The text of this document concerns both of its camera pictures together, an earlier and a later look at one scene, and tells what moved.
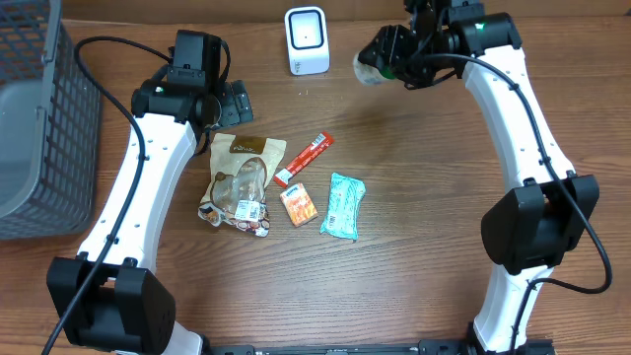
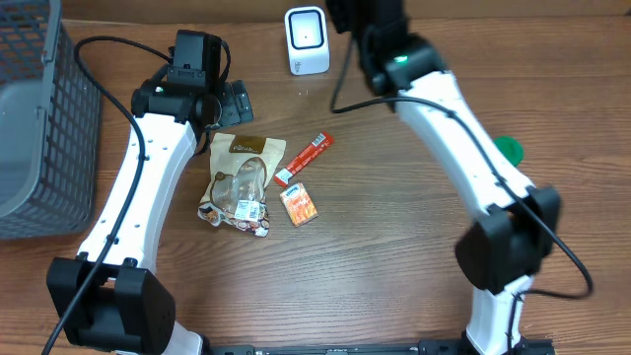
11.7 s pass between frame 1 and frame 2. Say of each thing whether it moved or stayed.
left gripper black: stayed
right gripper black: moved
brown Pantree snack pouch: stayed
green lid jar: moved
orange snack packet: stayed
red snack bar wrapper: stayed
